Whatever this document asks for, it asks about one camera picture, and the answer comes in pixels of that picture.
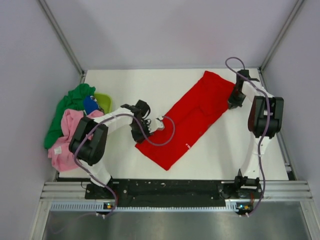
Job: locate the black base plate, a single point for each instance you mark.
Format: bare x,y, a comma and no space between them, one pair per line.
174,193

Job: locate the green t shirt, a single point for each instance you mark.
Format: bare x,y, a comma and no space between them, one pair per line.
74,101

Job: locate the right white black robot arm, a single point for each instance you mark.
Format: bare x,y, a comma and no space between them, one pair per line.
264,120

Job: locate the lime green tray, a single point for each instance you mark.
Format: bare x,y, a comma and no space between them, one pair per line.
104,101

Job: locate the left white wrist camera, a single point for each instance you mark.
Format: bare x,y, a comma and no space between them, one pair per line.
158,124

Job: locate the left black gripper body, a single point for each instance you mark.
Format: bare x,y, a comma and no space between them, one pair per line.
145,125

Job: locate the blue t shirt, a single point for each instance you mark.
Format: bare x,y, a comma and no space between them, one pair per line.
90,104

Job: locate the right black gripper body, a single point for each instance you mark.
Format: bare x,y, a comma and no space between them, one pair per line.
236,98

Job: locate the pink t shirt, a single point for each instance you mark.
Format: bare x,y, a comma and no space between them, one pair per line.
61,157

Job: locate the grey slotted cable duct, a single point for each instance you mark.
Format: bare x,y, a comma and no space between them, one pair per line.
75,206

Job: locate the right aluminium frame post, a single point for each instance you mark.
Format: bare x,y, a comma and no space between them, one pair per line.
297,7

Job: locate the aluminium frame post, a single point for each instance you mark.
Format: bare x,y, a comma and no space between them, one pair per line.
60,36
297,7

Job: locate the left aluminium frame post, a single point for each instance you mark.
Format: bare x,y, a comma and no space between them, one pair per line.
60,36

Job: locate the red t shirt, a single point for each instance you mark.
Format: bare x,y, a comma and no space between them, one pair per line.
188,120

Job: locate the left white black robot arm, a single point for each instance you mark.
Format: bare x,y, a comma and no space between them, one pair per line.
90,137

